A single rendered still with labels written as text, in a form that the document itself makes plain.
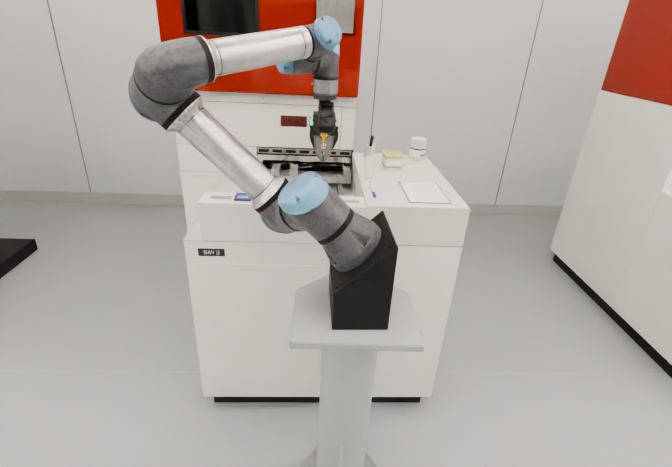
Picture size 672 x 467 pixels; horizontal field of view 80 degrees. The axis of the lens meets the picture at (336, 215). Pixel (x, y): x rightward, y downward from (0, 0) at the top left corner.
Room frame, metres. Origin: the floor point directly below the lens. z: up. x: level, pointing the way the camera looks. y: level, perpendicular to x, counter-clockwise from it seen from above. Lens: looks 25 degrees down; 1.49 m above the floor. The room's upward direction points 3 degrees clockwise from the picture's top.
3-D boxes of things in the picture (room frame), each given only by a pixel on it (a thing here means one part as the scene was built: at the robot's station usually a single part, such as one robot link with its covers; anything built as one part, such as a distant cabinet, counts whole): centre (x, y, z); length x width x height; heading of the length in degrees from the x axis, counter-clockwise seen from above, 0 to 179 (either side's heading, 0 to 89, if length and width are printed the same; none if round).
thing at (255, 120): (1.82, 0.34, 1.02); 0.81 x 0.03 x 0.40; 94
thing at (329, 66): (1.26, 0.06, 1.41); 0.09 x 0.08 x 0.11; 127
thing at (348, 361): (0.78, -0.06, 0.41); 0.51 x 0.44 x 0.82; 2
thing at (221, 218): (1.24, 0.18, 0.89); 0.55 x 0.09 x 0.14; 94
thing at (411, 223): (1.53, -0.26, 0.89); 0.62 x 0.35 x 0.14; 4
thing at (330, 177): (1.74, 0.13, 0.87); 0.36 x 0.08 x 0.03; 94
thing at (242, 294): (1.51, 0.05, 0.41); 0.96 x 0.64 x 0.82; 94
